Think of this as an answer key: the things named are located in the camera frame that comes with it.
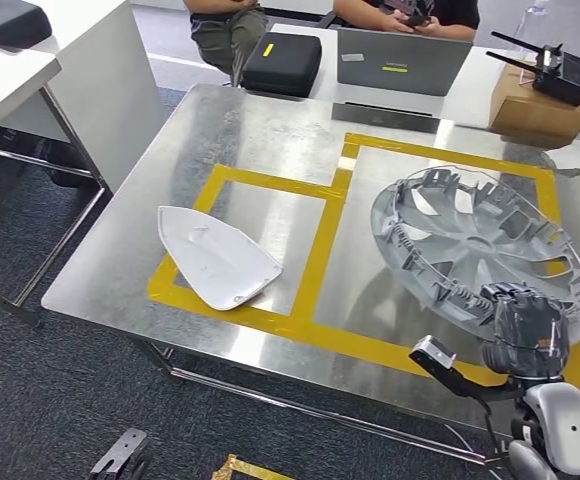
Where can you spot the person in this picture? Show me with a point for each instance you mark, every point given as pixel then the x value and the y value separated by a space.
pixel 365 13
pixel 225 36

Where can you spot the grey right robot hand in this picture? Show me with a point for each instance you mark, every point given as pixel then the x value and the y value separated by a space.
pixel 530 338

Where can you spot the white table metal legs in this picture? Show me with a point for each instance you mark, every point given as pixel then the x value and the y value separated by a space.
pixel 5 86

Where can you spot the grey laptop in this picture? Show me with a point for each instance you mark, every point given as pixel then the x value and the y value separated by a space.
pixel 405 63

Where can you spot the black router with antennas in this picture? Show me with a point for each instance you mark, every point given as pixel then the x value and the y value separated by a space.
pixel 570 79

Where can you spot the black phone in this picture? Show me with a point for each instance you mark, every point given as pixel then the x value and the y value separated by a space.
pixel 417 20

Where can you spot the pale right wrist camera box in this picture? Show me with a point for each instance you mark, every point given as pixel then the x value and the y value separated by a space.
pixel 433 351

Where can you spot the brown cardboard box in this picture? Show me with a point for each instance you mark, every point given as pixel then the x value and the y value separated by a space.
pixel 525 109

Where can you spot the metal top workbench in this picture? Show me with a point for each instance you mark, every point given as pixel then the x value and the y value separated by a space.
pixel 250 139

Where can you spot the black case yellow label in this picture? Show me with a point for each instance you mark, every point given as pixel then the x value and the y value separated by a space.
pixel 282 66

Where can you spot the grey plastic wheel cover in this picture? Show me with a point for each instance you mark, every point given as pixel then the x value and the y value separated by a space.
pixel 475 246

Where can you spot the white plastic shell part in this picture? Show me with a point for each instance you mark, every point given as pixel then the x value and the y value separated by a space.
pixel 214 258

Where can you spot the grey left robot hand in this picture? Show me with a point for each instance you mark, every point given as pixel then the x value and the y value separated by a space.
pixel 122 457

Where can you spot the black case white label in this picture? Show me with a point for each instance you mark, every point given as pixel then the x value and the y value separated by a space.
pixel 10 23

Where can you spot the white office table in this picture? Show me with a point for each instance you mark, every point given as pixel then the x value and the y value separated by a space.
pixel 475 93

